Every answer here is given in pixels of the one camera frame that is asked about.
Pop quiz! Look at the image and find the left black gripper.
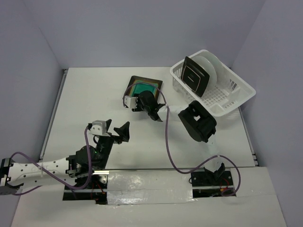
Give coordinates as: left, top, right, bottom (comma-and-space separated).
96, 119, 130, 169

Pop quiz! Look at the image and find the black square plate teal centre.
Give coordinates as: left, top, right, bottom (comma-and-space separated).
123, 76, 164, 108

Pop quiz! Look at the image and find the black square plate orange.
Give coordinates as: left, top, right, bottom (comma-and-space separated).
181, 56, 210, 97

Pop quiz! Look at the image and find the round white plate red teal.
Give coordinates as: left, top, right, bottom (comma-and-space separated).
192, 56, 217, 90

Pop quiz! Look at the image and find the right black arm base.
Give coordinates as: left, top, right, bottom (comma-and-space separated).
188, 163, 235, 199

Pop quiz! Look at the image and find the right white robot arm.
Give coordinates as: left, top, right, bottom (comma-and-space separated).
123, 91, 225, 185

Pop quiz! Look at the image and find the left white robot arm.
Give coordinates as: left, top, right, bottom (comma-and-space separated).
0, 119, 130, 196

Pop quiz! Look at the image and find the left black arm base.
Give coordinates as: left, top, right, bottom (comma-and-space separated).
62, 170, 109, 205

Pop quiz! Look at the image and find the white plastic dish rack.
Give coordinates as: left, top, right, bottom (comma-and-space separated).
170, 50, 256, 117

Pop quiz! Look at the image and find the silver tape covered panel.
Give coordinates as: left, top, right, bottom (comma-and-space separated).
107, 170, 194, 205

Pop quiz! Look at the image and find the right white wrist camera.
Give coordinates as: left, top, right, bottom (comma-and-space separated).
123, 96, 137, 109

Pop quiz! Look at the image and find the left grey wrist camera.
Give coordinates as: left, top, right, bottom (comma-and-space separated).
88, 120, 109, 137

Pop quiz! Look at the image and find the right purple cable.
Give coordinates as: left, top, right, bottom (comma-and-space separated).
122, 84, 241, 197

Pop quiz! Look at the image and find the purple cable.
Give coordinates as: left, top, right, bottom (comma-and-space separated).
122, 84, 241, 197
9, 126, 95, 196

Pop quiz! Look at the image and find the aluminium rail table edge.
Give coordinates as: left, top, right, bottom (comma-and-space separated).
39, 69, 68, 161

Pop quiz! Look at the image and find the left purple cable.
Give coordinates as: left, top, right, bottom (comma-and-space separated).
9, 126, 95, 196

